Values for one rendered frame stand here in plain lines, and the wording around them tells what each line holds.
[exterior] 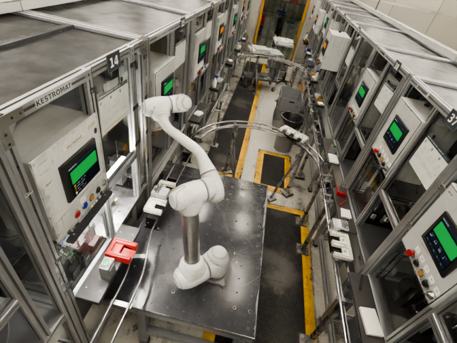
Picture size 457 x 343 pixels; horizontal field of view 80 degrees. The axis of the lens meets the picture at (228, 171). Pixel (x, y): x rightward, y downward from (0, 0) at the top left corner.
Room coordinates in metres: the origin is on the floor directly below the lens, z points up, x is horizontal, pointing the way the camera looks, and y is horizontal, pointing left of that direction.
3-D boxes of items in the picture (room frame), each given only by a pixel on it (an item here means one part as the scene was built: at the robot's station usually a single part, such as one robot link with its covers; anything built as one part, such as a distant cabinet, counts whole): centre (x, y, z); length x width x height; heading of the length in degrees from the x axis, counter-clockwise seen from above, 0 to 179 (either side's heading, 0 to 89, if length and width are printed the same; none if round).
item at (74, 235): (0.88, 0.65, 1.37); 0.36 x 0.04 x 0.04; 177
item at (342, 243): (1.52, -0.99, 0.84); 0.37 x 0.14 x 0.10; 177
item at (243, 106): (5.95, -0.03, 0.01); 5.85 x 0.59 x 0.01; 177
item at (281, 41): (8.13, -0.75, 0.48); 0.84 x 0.58 x 0.97; 5
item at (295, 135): (3.12, -0.71, 0.84); 0.37 x 0.14 x 0.10; 55
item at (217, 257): (1.11, -0.05, 0.85); 0.18 x 0.16 x 0.22; 132
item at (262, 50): (6.88, -0.28, 0.48); 0.88 x 0.56 x 0.96; 105
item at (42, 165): (0.89, 0.78, 1.60); 0.42 x 0.29 x 0.46; 177
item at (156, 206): (1.58, 0.51, 0.84); 0.36 x 0.14 x 0.10; 177
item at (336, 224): (1.64, -1.00, 0.92); 0.13 x 0.10 x 0.09; 87
